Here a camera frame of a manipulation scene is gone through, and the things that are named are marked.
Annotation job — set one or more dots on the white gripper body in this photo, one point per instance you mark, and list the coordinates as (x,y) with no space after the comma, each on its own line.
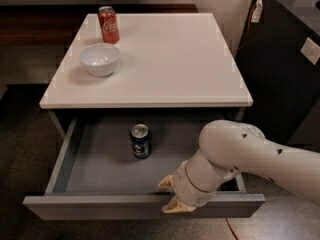
(181,185)

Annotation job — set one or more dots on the grey drawer cabinet white top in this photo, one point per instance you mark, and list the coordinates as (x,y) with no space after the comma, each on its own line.
(166,60)

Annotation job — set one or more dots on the white wall outlet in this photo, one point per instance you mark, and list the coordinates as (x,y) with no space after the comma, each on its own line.
(311,51)

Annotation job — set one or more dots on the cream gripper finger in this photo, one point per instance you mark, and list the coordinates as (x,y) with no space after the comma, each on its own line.
(175,206)
(166,184)

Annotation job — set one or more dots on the white cable tag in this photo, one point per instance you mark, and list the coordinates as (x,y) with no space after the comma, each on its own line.
(257,12)

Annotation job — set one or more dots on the grey top drawer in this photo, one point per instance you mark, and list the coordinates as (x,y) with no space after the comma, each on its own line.
(97,177)

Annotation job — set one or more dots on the dark wooden bench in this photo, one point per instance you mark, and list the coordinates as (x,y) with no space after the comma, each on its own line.
(42,24)

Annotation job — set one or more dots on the dark blue pepsi can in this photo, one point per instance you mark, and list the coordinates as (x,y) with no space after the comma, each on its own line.
(140,141)

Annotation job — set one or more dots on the white bowl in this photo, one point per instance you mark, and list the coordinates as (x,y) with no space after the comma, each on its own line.
(100,59)

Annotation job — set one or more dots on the black cabinet on right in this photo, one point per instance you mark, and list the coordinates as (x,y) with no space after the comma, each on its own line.
(284,84)

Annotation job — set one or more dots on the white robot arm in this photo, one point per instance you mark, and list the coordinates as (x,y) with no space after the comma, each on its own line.
(228,148)

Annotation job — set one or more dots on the red coca-cola can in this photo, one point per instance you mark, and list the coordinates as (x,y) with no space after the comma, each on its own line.
(108,23)

